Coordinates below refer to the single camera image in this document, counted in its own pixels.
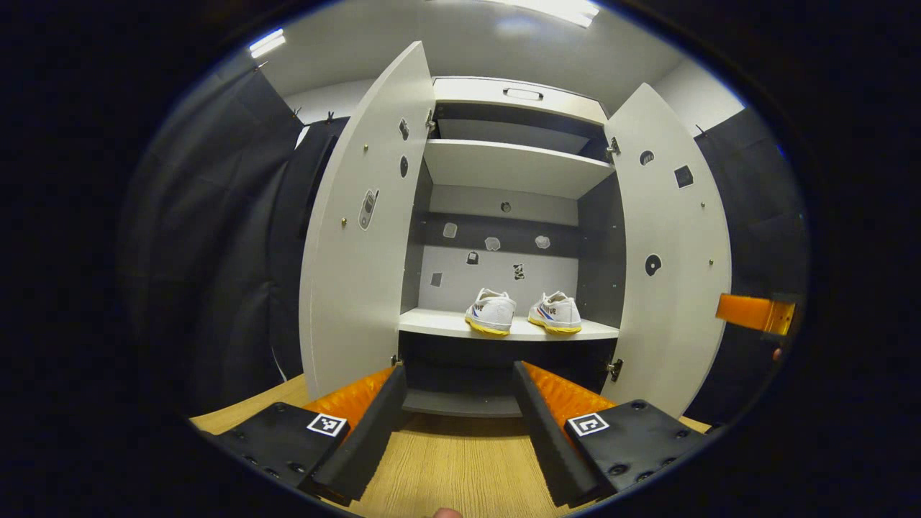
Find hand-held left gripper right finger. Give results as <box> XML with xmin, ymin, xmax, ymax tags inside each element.
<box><xmin>512</xmin><ymin>361</ymin><xmax>712</xmax><ymax>509</ymax></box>

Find white canvas shoe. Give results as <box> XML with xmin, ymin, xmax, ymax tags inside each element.
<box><xmin>527</xmin><ymin>291</ymin><xmax>582</xmax><ymax>335</ymax></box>
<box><xmin>464</xmin><ymin>288</ymin><xmax>517</xmax><ymax>337</ymax></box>

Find white shoe cabinet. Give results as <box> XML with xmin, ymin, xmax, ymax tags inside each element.
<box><xmin>398</xmin><ymin>76</ymin><xmax>627</xmax><ymax>418</ymax></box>

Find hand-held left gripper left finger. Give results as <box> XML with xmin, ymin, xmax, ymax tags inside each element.
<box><xmin>204</xmin><ymin>363</ymin><xmax>409</xmax><ymax>508</ymax></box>

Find ceiling strip light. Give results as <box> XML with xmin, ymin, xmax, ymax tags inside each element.
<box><xmin>248</xmin><ymin>27</ymin><xmax>286</xmax><ymax>60</ymax></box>

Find ceiling light panel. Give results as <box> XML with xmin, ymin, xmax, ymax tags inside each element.
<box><xmin>496</xmin><ymin>0</ymin><xmax>600</xmax><ymax>28</ymax></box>

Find white cabinet shelf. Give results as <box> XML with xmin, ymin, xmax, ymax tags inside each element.
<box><xmin>398</xmin><ymin>308</ymin><xmax>621</xmax><ymax>342</ymax></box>
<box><xmin>423</xmin><ymin>139</ymin><xmax>616</xmax><ymax>200</ymax></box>

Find white cabinet door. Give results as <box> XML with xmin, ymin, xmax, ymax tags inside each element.
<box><xmin>603</xmin><ymin>83</ymin><xmax>733</xmax><ymax>419</ymax></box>
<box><xmin>299</xmin><ymin>41</ymin><xmax>437</xmax><ymax>402</ymax></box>

